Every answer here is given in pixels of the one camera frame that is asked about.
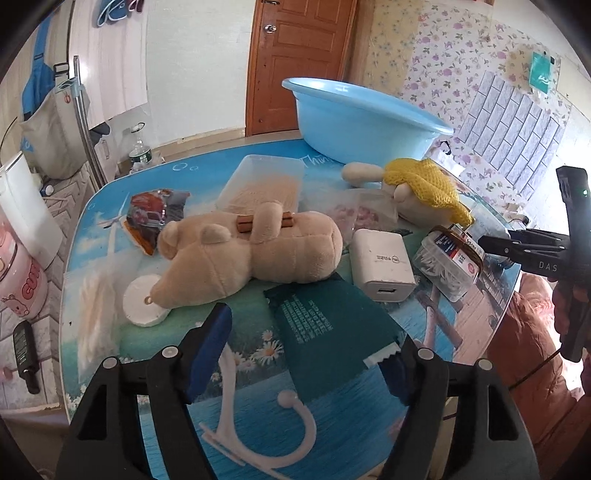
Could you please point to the beige plush bear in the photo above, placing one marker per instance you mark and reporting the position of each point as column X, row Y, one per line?
column 277, row 258

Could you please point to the landscape printed glass desktop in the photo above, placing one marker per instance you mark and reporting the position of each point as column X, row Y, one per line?
column 203, row 173

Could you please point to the red orange snack packet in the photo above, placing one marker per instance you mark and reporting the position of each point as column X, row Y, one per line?
column 147, row 212

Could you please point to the clear toothpick box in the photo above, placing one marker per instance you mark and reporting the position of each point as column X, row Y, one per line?
column 263, row 180

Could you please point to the person's orange clothed leg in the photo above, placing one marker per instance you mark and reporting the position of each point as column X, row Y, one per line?
column 531, row 332

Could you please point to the dark grey cloth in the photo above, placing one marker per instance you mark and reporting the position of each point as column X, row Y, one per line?
column 99, row 130

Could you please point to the white round disc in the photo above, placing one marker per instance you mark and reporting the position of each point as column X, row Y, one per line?
column 138, row 304

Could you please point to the brown wooden door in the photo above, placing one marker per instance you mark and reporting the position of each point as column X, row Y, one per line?
column 300, row 60

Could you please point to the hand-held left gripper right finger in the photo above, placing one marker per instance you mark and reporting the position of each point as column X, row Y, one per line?
column 395, row 376

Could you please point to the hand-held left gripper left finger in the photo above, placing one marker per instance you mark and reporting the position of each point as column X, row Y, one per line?
column 210, row 346

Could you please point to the grey tote bag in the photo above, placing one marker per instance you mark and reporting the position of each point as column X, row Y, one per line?
column 55, row 138

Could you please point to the person's right hand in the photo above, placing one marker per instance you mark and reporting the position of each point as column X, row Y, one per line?
column 561, row 304

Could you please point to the blue pink letter sign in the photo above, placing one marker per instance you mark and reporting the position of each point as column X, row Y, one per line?
column 108, row 11

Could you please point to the pink cartoon container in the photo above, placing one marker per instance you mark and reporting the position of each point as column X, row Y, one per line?
column 18, row 281

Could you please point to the metal rack pole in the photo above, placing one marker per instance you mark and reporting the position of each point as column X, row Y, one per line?
column 85, row 124

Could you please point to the plush toy with yellow hat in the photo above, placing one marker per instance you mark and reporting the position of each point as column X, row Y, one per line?
column 425, row 184

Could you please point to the white charger block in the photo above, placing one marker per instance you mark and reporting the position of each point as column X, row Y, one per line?
column 378, row 263

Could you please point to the light blue plastic basin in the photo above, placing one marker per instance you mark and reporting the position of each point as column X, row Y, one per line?
column 360, row 124

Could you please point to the clear water bottle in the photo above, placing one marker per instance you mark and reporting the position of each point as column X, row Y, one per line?
column 138, row 154

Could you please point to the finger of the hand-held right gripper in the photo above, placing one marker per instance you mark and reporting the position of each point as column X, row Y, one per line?
column 521, row 258
column 535, row 237

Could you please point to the teal paper bag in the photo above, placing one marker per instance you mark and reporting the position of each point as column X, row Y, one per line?
column 542, row 74

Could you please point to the dark green packet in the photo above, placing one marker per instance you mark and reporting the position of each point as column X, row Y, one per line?
column 323, row 332

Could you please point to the white plastic hook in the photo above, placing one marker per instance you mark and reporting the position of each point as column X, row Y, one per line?
column 287, row 397

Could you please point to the black bottle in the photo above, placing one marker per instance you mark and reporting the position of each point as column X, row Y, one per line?
column 23, row 350

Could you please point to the clear bag with pink pieces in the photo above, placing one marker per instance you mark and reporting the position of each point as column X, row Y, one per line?
column 364, row 212

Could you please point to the clear cotton swab jar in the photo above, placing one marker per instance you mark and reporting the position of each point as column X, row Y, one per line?
column 443, row 267

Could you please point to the white plastic jug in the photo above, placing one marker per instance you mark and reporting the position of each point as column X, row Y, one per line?
column 23, row 207

